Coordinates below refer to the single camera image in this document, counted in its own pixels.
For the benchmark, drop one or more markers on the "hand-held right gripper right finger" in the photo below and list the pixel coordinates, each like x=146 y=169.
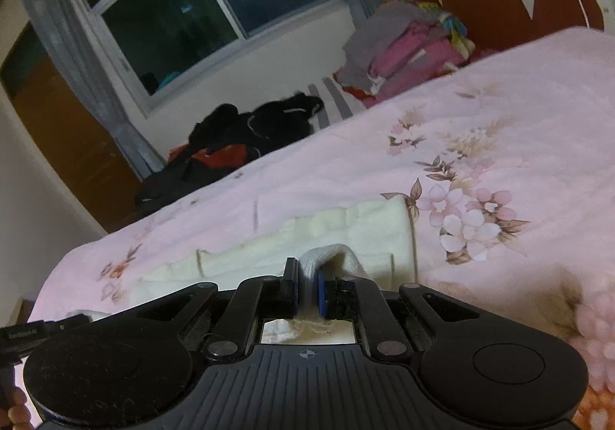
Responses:
x=321 y=295

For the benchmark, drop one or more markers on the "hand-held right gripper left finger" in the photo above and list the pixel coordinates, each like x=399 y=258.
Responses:
x=290 y=290

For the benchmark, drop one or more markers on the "white knitted sweater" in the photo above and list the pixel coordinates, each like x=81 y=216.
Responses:
x=374 y=233

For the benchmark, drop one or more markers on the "pile of black clothes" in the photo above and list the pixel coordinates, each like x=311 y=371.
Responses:
x=269 y=122

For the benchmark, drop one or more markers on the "pile of pink grey clothes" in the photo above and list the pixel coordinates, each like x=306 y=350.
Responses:
x=379 y=31

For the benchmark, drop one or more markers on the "person's left hand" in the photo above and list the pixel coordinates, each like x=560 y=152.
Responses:
x=18 y=399

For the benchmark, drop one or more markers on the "brown wooden furniture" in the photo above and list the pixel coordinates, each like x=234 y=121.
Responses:
x=23 y=311

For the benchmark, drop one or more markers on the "red garment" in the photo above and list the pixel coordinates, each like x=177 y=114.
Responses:
x=226 y=158

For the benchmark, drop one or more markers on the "black bag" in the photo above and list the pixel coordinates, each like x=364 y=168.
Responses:
x=178 y=182

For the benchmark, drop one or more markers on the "grey striped cloth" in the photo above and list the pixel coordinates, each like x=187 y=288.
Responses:
x=336 y=98

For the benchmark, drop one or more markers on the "brown wooden door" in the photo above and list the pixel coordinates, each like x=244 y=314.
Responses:
x=57 y=132

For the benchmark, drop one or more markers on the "pink floral bed sheet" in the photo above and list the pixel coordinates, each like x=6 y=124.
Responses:
x=504 y=122

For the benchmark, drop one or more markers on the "pink folded garment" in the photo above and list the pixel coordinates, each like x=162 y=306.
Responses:
x=418 y=53

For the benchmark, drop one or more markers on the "colourful patterned cloth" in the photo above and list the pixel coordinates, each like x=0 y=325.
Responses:
x=454 y=29

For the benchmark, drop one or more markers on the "white framed window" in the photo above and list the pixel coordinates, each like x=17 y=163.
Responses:
x=192 y=2

